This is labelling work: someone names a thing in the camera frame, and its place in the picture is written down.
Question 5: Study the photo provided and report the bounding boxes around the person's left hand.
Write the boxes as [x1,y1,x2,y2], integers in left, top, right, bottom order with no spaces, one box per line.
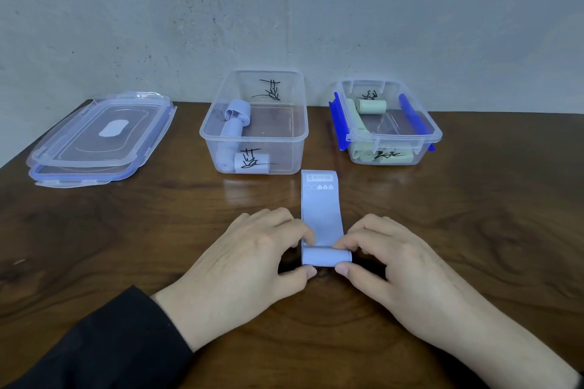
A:
[152,207,318,353]

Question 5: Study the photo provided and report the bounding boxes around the person's right hand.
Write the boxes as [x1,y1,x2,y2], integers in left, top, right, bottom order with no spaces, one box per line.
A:
[332,214,492,349]

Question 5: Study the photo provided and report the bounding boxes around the light blue resistance band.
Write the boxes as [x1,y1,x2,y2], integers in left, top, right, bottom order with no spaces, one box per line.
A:
[300,169,353,267]

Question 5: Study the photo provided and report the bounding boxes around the person's left forearm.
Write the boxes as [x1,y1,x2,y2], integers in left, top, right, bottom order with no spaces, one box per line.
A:
[0,286,195,389]

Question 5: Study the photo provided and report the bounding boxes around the person's right forearm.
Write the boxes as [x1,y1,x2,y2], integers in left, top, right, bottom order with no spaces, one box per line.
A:
[433,304,584,389]

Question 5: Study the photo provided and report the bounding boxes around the flat folded green band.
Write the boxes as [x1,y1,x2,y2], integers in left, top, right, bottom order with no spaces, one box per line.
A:
[350,142,415,164]

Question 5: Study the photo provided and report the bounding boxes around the long rolled blue band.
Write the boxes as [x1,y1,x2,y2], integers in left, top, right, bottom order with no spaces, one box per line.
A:
[215,119,245,173]

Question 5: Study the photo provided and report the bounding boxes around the large clear plastic container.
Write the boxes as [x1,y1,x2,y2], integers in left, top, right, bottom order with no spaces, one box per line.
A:
[199,70,309,175]

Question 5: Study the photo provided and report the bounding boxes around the small clear container blue clips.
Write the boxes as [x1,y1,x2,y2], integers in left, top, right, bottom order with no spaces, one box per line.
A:
[329,79,443,166]

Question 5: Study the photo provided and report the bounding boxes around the long rolled green band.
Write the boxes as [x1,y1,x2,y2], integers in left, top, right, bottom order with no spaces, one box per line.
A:
[345,99,371,135]

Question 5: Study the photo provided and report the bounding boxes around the loosely rolled blue band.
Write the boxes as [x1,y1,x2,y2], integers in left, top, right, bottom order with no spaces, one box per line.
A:
[224,100,253,125]

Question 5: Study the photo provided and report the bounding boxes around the clear plastic container lid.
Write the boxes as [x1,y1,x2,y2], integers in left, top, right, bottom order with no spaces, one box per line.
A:
[28,104,176,188]
[26,91,178,170]

